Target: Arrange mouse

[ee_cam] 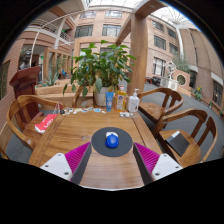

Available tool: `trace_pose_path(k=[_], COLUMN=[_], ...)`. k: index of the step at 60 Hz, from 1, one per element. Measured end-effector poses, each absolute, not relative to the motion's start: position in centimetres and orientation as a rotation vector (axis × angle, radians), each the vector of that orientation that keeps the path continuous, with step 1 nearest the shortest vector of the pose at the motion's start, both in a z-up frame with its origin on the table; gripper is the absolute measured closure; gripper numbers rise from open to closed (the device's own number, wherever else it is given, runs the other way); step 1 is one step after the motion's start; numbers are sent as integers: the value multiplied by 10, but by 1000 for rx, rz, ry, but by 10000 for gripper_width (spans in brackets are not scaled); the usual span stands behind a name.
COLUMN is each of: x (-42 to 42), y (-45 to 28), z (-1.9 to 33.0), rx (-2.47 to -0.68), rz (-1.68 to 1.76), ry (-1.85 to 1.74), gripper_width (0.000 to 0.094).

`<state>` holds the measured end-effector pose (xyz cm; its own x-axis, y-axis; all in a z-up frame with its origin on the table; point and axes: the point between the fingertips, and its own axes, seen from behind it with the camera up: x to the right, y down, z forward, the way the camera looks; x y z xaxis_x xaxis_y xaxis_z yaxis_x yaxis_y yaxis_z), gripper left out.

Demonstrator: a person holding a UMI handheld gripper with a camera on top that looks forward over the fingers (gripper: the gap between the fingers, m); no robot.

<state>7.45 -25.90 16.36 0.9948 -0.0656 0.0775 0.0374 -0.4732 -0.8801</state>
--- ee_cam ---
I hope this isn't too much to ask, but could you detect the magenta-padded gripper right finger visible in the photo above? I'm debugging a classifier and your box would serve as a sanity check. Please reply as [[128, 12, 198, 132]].
[[132, 142, 184, 186]]

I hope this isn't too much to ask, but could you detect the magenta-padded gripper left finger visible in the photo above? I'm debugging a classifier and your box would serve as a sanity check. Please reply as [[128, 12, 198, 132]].
[[39, 142, 94, 185]]

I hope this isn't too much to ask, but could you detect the blue and white computer mouse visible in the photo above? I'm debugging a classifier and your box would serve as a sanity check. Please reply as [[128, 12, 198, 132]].
[[104, 131, 120, 150]]

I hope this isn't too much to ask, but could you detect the round black mouse pad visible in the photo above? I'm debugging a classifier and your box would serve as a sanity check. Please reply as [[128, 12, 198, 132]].
[[90, 126, 134, 158]]

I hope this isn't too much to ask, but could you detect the black notebook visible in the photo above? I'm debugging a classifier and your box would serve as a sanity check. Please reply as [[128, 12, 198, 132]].
[[165, 130, 191, 158]]

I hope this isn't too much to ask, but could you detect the wooden armchair with black notebook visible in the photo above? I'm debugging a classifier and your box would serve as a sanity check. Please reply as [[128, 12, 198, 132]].
[[153, 108, 218, 168]]

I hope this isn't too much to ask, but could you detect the red and white booklet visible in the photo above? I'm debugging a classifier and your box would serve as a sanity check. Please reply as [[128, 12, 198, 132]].
[[34, 113, 58, 135]]

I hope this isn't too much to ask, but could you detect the white pump bottle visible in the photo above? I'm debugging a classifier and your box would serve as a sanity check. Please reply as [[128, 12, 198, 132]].
[[127, 88, 141, 114]]

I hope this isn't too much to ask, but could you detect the wooden armchair with red booklet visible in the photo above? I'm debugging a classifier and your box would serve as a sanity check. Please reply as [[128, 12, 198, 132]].
[[5, 94, 64, 151]]

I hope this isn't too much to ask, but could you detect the yellow liquid bottle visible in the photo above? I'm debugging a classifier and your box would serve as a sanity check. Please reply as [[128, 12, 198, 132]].
[[115, 84, 128, 113]]

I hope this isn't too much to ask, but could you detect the blue squeeze tube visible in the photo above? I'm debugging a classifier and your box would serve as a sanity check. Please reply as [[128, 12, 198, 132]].
[[105, 91, 115, 112]]

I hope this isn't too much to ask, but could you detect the yellow flowering plant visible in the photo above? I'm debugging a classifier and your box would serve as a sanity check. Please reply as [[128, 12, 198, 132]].
[[194, 85, 204, 101]]

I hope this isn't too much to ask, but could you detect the green agave plant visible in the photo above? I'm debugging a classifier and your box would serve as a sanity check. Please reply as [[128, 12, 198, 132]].
[[41, 71, 61, 87]]

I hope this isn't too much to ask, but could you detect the dark wooden lectern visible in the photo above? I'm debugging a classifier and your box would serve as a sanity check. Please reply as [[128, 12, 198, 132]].
[[9, 65, 42, 118]]

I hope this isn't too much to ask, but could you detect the white sculpture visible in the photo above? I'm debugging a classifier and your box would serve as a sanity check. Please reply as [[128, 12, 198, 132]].
[[165, 61, 178, 81]]

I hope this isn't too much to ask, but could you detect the large green potted plant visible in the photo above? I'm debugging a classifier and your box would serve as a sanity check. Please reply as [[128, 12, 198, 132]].
[[62, 39, 138, 108]]

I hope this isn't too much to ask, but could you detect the grey bust statue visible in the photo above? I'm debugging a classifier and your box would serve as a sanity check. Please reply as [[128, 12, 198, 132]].
[[18, 49, 33, 71]]

